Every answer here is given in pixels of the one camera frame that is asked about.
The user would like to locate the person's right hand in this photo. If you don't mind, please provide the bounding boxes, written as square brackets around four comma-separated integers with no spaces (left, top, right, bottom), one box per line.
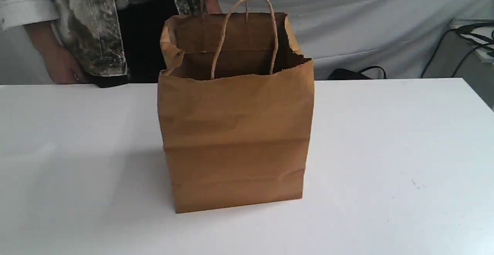
[42,46,88,84]

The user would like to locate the brown paper bag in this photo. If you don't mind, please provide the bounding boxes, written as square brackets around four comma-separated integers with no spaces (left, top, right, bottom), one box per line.
[157,0,315,213]

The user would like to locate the person's right forearm white sleeve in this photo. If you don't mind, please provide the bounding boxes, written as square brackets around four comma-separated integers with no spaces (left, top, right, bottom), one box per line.
[0,0,70,57]

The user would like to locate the person's torso patterned jacket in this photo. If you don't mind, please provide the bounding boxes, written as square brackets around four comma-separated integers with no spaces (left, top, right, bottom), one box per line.
[53,0,219,88]

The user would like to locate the white backdrop cloth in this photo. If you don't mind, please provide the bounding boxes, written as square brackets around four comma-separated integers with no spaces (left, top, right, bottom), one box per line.
[1,0,492,84]

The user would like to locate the grey equipment box right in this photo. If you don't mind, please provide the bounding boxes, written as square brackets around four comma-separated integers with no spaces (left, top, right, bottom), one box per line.
[420,19,494,109]

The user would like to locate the black cables at right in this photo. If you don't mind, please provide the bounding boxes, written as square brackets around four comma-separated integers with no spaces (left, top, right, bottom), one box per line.
[421,22,494,79]

